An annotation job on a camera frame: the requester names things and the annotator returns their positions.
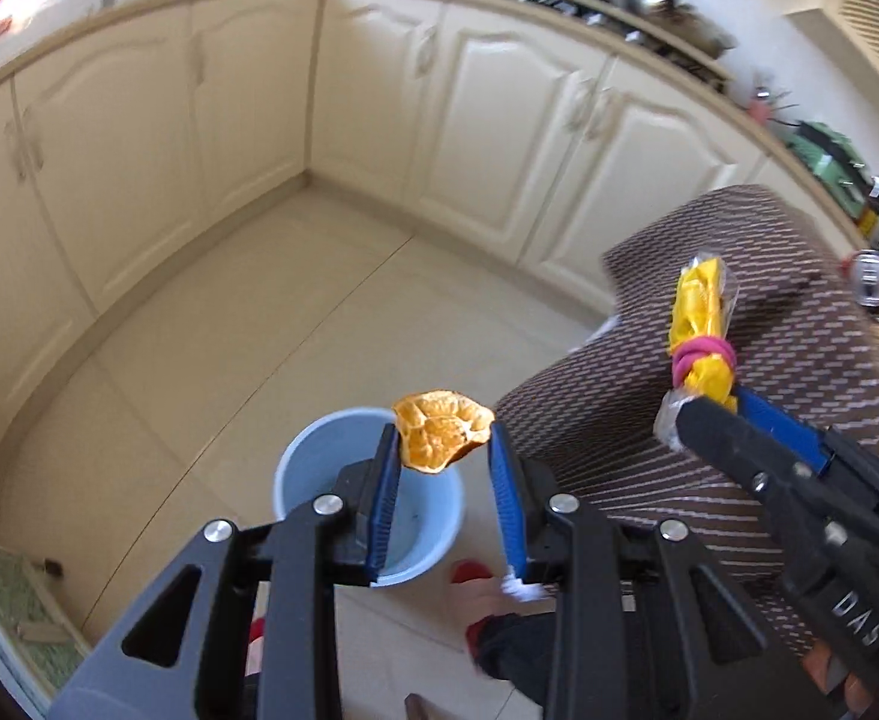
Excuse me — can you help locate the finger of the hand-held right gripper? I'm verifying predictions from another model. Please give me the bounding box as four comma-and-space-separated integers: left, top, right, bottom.
674, 395, 847, 580
734, 386, 879, 535

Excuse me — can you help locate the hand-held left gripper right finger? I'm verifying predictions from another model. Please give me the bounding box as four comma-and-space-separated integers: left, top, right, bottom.
486, 420, 845, 720

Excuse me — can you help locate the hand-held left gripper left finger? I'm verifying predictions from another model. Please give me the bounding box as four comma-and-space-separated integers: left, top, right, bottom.
47, 422, 403, 720

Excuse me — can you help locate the light blue plastic bucket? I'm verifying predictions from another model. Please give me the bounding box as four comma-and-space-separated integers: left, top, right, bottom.
272, 407, 466, 588

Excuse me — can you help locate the dried orange peel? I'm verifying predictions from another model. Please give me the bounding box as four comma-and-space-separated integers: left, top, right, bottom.
392, 390, 496, 475

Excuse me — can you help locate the pink elastic band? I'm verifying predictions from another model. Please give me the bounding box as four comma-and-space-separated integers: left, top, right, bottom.
670, 337, 737, 389

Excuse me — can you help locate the yellow plastic wrapper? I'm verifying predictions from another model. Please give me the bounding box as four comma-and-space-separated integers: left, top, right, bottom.
653, 256, 740, 455

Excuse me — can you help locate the person's right hand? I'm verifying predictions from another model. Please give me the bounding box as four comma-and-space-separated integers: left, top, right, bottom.
800, 646, 874, 710

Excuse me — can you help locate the brown dotted tablecloth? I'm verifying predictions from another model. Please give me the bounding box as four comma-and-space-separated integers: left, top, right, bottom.
495, 184, 879, 691

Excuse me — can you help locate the dark trouser leg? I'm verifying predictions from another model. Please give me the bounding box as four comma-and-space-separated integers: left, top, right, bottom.
472, 611, 562, 700

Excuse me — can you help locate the green box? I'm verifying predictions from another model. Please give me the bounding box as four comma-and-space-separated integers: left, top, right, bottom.
786, 120, 874, 212

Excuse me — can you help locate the pink utensil cup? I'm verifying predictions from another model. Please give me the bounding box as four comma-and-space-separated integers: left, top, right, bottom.
748, 73, 794, 122

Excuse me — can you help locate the cream kitchen cabinet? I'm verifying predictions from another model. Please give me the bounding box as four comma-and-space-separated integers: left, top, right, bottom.
308, 0, 853, 316
0, 0, 328, 421

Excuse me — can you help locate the green floor mat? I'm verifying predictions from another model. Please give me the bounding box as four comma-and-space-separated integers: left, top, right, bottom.
0, 529, 97, 713

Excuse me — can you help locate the white range hood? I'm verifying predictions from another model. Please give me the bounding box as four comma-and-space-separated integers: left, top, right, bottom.
782, 0, 879, 145

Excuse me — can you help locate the black gas stove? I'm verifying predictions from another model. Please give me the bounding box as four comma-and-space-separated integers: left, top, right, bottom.
506, 0, 734, 87

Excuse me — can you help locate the frying pan with black handle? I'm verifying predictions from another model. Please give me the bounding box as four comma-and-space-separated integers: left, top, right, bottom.
630, 0, 739, 59

